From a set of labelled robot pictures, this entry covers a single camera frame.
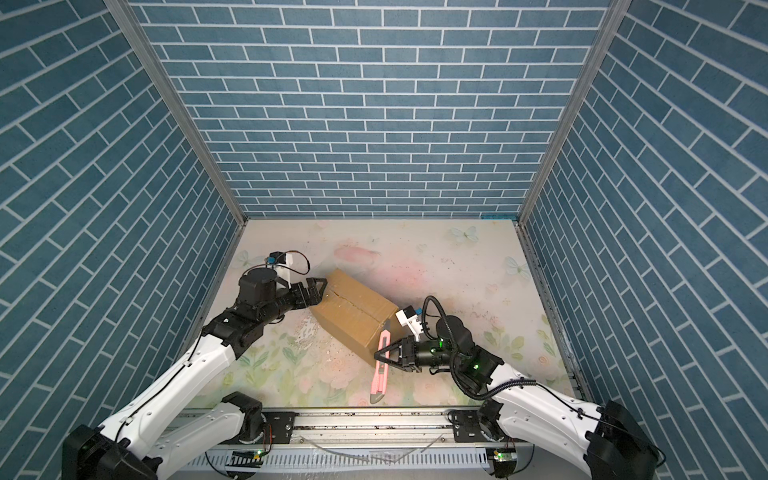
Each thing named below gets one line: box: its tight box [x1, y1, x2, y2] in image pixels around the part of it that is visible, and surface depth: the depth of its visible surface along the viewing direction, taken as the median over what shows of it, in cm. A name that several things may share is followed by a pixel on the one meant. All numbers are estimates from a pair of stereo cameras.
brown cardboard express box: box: [309, 268, 399, 367], surface depth 77 cm
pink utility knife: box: [370, 319, 391, 405], surface depth 68 cm
